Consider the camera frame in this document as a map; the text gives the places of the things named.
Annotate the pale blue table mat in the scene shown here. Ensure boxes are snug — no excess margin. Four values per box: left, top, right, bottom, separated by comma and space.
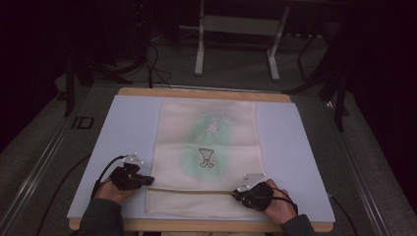
66, 94, 336, 224

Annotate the person's right hand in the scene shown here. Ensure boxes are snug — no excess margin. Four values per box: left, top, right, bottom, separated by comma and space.
261, 178, 299, 226

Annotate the black floor bracket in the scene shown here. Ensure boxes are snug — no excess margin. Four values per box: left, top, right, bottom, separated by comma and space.
70, 115, 95, 130

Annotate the black floor cable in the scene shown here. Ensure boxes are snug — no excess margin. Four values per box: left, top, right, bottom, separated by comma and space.
34, 153, 92, 236
326, 191, 360, 236

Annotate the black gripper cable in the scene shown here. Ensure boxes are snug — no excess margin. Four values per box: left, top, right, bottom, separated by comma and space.
270, 187, 300, 216
90, 154, 128, 200

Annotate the tangle of black cables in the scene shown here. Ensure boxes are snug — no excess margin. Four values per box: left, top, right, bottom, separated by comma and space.
143, 41, 173, 90

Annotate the black metal stand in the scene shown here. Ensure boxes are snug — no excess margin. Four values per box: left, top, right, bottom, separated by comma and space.
283, 32, 350, 133
63, 55, 135, 118

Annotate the aluminium floor rail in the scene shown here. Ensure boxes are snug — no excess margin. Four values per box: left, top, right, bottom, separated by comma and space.
0, 112, 78, 236
323, 99, 392, 236

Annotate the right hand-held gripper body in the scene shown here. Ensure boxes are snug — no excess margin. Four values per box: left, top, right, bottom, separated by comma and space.
235, 172, 275, 212

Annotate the person's left hand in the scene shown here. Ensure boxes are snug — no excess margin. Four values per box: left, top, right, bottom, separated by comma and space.
93, 176, 140, 207

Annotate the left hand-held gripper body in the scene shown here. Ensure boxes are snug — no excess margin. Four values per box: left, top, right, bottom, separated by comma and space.
108, 151, 147, 192

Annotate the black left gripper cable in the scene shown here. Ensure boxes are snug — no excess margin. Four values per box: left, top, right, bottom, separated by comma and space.
90, 154, 128, 200

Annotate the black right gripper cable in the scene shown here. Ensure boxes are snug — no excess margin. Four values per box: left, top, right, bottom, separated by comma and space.
270, 187, 300, 216

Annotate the green garment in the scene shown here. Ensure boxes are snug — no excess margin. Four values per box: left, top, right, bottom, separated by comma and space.
180, 109, 235, 181

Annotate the wooden table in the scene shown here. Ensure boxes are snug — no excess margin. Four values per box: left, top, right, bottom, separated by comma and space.
68, 87, 335, 235

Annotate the white metal stand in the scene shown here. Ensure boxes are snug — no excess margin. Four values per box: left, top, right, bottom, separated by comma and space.
194, 0, 291, 83

